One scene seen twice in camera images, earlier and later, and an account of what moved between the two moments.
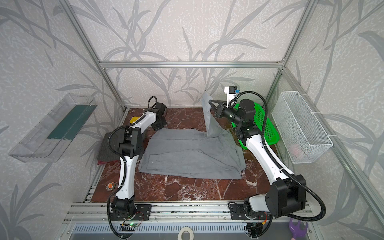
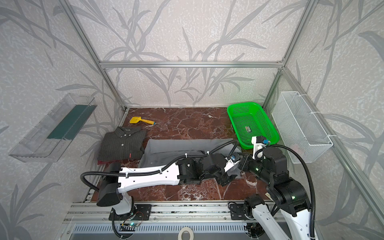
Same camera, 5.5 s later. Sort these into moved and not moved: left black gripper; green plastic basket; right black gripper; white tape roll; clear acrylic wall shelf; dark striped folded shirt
Moved: right black gripper; left black gripper
Not moved: clear acrylic wall shelf; white tape roll; green plastic basket; dark striped folded shirt
